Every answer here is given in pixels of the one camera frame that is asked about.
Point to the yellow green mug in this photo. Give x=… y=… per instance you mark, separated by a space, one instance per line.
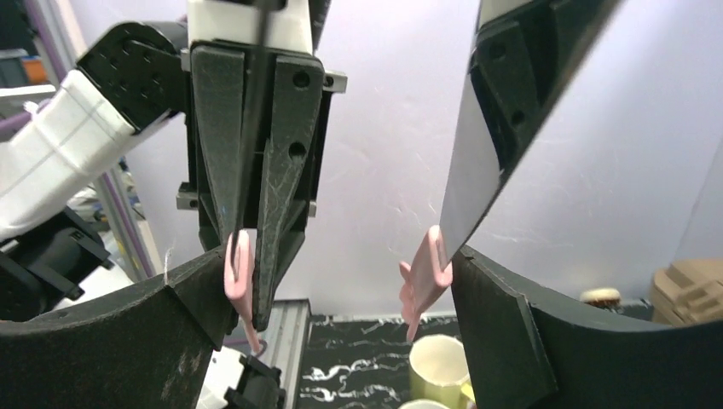
x=438 y=371

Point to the white round toy mochi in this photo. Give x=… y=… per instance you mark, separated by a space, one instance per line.
x=605 y=298

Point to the pink handled metal tongs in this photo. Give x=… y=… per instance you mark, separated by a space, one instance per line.
x=502 y=106

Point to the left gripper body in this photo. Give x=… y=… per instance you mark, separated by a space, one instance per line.
x=258 y=87

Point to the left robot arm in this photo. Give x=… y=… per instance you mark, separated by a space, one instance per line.
x=125 y=87

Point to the tan plastic toolbox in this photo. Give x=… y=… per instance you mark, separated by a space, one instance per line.
x=687 y=292

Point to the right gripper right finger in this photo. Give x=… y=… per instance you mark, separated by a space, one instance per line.
x=528 y=346

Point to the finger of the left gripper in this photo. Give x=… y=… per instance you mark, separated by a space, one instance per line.
x=292 y=113
x=218 y=85

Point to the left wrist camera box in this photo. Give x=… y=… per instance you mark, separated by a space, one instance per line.
x=220 y=20

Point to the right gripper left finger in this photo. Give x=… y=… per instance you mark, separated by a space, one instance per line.
x=147 y=345

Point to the white grey mug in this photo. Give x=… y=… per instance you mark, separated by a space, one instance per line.
x=422 y=404

